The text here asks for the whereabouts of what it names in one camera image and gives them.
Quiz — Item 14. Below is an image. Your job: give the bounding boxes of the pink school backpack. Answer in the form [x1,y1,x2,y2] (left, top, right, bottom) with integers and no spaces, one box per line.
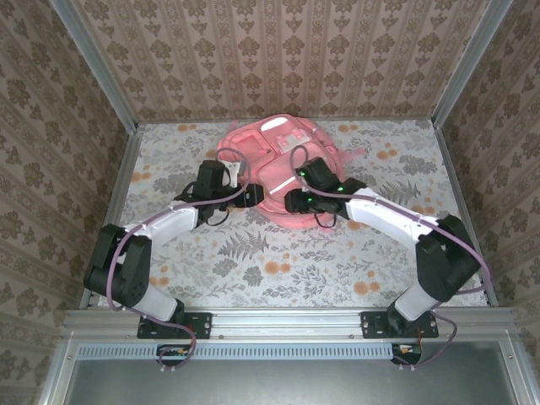
[215,114,369,231]

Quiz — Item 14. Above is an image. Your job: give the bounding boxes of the grey metal sheet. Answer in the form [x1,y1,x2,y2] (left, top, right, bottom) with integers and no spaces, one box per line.
[62,358,518,405]

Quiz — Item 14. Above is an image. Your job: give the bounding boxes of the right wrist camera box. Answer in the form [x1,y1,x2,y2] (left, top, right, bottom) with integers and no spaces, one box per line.
[300,157,341,191]

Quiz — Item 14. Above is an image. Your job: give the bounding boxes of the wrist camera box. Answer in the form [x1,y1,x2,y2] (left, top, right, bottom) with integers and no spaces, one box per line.
[197,159,246,191]
[300,157,341,191]

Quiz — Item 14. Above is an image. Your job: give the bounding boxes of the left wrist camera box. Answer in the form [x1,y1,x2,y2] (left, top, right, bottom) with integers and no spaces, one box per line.
[197,159,246,191]

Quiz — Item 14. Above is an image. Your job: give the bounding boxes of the long aluminium mounting rail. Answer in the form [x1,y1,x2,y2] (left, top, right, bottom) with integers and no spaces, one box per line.
[61,306,518,338]

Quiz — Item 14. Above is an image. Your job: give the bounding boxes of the aluminium side rail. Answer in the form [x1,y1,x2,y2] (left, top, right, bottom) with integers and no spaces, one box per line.
[79,124,144,309]
[433,121,499,307]

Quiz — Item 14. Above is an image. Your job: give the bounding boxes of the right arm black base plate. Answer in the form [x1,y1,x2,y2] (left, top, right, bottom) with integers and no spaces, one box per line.
[360,310,440,340]

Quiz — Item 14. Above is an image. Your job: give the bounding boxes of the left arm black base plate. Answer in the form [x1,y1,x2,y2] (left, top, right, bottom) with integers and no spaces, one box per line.
[137,310,213,340]

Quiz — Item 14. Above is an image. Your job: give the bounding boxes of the grey slotted cable duct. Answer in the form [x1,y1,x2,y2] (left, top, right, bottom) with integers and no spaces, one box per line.
[78,342,427,360]

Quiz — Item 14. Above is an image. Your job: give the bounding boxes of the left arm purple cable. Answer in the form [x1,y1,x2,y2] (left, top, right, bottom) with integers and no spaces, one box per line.
[105,146,254,375]

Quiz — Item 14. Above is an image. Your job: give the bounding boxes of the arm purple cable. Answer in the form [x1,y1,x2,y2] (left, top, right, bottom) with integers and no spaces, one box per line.
[292,145,494,373]
[105,146,254,375]

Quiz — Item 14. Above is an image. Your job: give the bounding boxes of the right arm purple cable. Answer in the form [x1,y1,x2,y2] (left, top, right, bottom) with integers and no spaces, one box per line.
[292,145,494,373]

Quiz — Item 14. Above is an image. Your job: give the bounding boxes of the aluminium frame post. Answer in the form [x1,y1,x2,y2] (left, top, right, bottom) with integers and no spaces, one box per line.
[50,0,140,130]
[432,0,514,127]

